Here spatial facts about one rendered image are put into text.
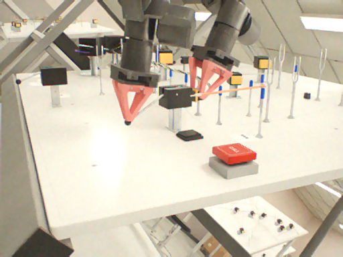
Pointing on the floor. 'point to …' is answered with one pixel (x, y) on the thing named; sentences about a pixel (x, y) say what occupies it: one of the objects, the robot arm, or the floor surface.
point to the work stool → (175, 228)
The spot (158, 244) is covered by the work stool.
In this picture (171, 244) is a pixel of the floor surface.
